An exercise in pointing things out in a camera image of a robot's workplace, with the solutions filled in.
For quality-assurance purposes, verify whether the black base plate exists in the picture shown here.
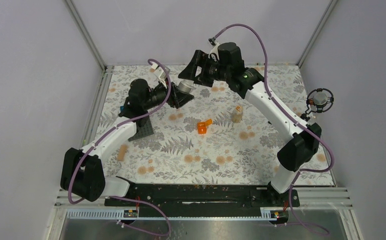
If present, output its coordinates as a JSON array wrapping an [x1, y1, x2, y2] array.
[[104, 183, 301, 219]]

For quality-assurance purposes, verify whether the microphone on black stand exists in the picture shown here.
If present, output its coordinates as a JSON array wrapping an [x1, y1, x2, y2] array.
[[300, 88, 334, 121]]

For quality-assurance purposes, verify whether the aluminium frame rail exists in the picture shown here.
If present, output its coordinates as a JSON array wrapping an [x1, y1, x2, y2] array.
[[50, 187, 354, 221]]

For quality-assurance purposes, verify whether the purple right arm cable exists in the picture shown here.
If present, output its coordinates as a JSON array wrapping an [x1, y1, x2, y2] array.
[[208, 23, 335, 237]]

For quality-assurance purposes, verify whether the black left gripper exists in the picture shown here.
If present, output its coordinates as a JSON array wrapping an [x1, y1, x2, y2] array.
[[143, 78, 194, 111]]

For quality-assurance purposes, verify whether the grey studded baseplate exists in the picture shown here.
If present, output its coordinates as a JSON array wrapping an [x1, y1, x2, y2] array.
[[128, 116, 154, 142]]

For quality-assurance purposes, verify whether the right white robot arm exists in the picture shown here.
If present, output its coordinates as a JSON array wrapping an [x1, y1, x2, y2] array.
[[178, 42, 322, 206]]

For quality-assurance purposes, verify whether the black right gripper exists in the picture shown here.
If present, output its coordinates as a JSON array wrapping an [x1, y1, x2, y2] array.
[[177, 50, 230, 88]]

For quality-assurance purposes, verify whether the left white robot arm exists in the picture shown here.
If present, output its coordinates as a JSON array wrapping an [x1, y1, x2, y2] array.
[[60, 78, 194, 206]]

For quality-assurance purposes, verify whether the tan wooden block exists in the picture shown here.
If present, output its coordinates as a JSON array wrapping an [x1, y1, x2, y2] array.
[[116, 144, 128, 162]]

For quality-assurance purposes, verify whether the floral patterned mat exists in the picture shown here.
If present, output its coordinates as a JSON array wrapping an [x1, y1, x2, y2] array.
[[96, 65, 307, 185]]

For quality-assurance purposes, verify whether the white blue pill bottle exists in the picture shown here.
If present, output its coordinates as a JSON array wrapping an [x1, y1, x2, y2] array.
[[178, 79, 194, 94]]

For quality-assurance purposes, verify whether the orange pill organizer box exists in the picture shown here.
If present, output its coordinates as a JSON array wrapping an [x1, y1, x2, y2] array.
[[197, 119, 213, 135]]

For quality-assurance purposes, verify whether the clear pill bottle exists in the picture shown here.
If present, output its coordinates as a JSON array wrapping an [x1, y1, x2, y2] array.
[[231, 105, 244, 123]]

